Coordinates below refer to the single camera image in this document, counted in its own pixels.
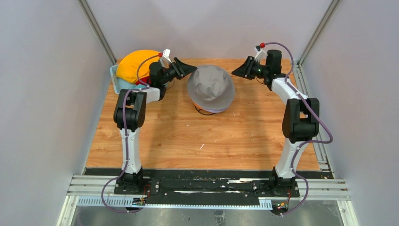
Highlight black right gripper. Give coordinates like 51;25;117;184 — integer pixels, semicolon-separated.
232;56;269;81

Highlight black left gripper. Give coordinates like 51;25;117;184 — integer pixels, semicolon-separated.
160;58;196;85

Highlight red bucket hat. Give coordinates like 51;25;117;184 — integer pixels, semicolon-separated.
135;76;150;86

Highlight grey bucket hat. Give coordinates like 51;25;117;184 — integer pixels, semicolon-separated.
187;65;236;110

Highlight lavender bucket hat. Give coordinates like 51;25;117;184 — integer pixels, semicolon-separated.
201;105;231;113

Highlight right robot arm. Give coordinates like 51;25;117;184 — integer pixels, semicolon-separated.
232;49;319;196

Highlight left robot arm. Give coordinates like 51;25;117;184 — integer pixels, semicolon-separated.
113;57;197;194

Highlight yellow bucket hat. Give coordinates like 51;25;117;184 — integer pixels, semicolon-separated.
116;49;160;85

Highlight teal plastic basket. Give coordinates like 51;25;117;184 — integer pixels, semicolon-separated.
110;65;147;95

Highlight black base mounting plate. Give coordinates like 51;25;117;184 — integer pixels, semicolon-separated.
84;168;335;205

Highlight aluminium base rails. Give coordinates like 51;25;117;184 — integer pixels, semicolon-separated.
58;176;358;226

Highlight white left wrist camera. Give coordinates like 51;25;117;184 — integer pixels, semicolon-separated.
160;48;172;67

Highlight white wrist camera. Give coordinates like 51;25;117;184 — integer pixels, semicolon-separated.
254;45;267;63
160;48;172;67

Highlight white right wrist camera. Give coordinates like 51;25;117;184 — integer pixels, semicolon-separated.
254;45;267;63

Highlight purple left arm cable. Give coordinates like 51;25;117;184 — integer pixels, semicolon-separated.
100;52;164;214

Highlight black wire hat stand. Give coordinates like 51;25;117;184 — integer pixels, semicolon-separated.
194;105;215;116

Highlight left aluminium corner rail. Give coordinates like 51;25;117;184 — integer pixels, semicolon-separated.
78;0;117;64

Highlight aluminium corner frame rail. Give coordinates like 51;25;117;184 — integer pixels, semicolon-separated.
294;0;341;179

